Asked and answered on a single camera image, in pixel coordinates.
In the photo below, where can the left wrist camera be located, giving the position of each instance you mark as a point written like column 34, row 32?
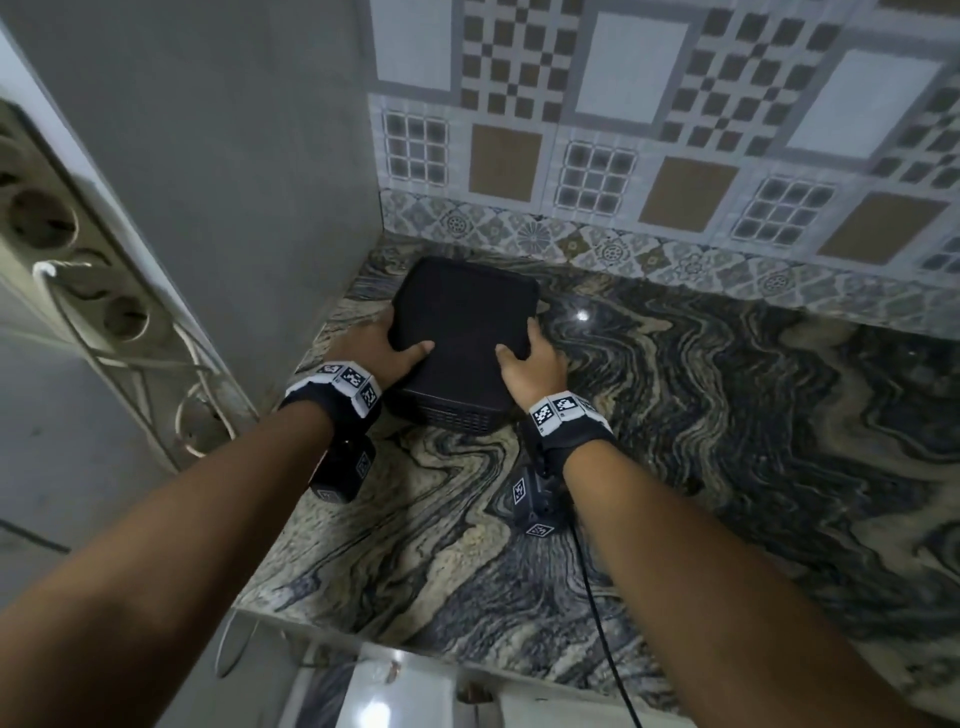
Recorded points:
column 343, row 469

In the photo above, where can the wrist tracker band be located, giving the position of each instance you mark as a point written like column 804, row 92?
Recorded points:
column 335, row 391
column 566, row 425

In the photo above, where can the person's right forearm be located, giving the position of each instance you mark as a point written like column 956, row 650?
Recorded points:
column 720, row 600

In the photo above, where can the person's right thumb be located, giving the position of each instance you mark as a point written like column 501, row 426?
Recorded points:
column 508, row 356

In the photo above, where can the white power strip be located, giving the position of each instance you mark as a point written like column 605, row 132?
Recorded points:
column 75, row 285

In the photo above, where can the left wrist tracker band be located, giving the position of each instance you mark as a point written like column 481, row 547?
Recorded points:
column 335, row 391

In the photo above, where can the person's right hand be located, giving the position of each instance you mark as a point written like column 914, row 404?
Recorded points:
column 534, row 373

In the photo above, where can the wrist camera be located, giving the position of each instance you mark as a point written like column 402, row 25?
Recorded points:
column 343, row 469
column 534, row 500

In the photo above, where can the person's left thumb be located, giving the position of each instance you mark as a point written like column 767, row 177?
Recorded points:
column 414, row 353

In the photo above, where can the black box appliance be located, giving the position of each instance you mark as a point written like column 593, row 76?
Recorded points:
column 461, row 337

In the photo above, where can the person's left hand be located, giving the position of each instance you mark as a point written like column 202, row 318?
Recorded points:
column 365, row 353

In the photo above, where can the right wrist tracker band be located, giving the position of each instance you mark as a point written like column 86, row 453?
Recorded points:
column 566, row 425

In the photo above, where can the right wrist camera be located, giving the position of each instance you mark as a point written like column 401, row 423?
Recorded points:
column 534, row 500

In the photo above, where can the person's left forearm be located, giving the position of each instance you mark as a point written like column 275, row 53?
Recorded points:
column 150, row 577

